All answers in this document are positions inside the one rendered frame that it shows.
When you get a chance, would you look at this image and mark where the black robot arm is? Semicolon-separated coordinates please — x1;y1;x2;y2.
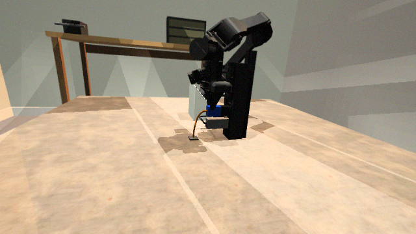
188;12;273;85

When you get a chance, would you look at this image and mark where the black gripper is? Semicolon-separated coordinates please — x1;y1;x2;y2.
197;60;232;111

